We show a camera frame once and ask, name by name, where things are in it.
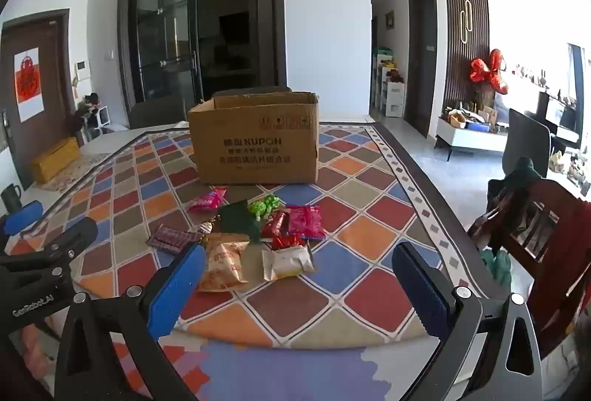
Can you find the small white shelf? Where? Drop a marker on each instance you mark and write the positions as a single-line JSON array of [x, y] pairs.
[[99, 124]]

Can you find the white intercom panel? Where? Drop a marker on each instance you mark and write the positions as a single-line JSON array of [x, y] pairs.
[[83, 69]]

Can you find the small picture frame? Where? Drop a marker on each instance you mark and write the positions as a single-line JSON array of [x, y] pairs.
[[389, 20]]

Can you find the purple striped snack packet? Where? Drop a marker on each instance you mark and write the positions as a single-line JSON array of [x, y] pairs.
[[173, 239]]

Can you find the small yellow candy packet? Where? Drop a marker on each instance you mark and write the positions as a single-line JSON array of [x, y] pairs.
[[207, 226]]

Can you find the gold loop wall ornament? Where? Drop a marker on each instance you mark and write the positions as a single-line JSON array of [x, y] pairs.
[[467, 15]]

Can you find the green plastic bag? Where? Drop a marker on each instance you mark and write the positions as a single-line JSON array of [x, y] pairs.
[[497, 266]]

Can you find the brown cardboard box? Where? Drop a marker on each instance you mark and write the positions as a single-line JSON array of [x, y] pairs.
[[258, 147]]

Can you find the black glass sliding door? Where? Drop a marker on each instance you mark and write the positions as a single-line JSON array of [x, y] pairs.
[[161, 36]]

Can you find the small red snack packet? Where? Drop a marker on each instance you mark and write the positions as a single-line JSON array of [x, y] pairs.
[[288, 242]]

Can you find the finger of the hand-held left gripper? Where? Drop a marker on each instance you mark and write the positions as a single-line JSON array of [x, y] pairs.
[[23, 217], [69, 240]]

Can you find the grey dining chair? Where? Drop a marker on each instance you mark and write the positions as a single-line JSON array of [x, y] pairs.
[[251, 90], [526, 147], [157, 113]]

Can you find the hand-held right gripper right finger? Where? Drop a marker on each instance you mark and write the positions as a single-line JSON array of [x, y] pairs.
[[422, 290]]

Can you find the dark green cloth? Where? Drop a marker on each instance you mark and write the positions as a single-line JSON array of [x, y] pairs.
[[519, 179]]

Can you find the dark green snack packet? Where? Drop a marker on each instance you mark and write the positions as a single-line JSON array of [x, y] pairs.
[[238, 221]]

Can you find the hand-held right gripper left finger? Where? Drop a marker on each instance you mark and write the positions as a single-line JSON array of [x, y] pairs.
[[178, 285]]

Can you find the yellow tissue box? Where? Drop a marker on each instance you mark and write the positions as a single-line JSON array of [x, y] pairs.
[[55, 158]]

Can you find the large pink-red snack packet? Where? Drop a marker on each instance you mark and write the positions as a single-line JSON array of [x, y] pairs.
[[305, 221]]

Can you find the dark interior door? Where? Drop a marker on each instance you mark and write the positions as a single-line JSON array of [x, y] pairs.
[[422, 59]]

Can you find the red-brown wooden chair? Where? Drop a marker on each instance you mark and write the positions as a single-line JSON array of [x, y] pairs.
[[563, 234]]

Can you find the black door lock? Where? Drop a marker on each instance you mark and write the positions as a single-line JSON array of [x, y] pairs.
[[3, 128]]

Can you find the red and white door poster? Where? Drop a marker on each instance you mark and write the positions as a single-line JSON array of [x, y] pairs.
[[28, 82]]

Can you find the white low cabinet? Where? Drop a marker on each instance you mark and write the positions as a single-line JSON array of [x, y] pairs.
[[471, 140]]

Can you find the dark mug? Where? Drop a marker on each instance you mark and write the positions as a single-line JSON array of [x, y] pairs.
[[11, 197]]

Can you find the brown entrance door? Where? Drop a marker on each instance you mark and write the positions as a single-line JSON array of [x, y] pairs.
[[55, 105]]

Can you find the red stick snack packet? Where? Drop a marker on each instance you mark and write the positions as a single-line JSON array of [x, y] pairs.
[[276, 223]]

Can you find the orange chip packet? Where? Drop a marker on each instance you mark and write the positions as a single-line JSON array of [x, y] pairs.
[[224, 264]]

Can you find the white storage shelf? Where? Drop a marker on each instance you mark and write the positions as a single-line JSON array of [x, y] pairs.
[[392, 98]]

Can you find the black plush toy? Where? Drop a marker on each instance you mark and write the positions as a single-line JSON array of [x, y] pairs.
[[90, 101]]

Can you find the red foil balloon bow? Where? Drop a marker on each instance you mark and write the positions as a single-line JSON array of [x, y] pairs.
[[496, 68]]

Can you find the small pink snack packet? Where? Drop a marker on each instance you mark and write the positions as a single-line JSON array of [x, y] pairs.
[[207, 200]]

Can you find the white and yellow snack packet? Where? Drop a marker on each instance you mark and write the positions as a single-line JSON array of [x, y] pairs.
[[288, 262]]

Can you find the dark television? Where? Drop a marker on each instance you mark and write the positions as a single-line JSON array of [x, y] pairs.
[[556, 114]]

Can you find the colourful diamond pattern tablecloth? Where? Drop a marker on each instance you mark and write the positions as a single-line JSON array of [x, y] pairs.
[[369, 290]]

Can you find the pile of boxes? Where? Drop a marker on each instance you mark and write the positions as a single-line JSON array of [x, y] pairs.
[[471, 117]]

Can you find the green candy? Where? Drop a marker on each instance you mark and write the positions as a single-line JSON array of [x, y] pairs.
[[265, 207]]

